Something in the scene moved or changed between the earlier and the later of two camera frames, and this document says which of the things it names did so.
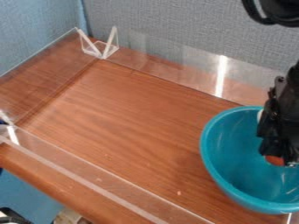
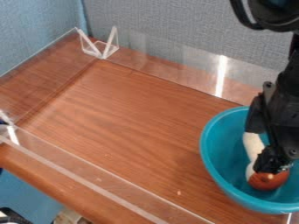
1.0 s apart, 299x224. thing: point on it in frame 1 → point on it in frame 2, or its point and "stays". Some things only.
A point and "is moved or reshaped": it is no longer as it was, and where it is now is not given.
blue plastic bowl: (254, 184) stays
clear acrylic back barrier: (229, 77) stays
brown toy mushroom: (276, 160) is moved or reshaped
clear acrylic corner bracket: (99, 49) stays
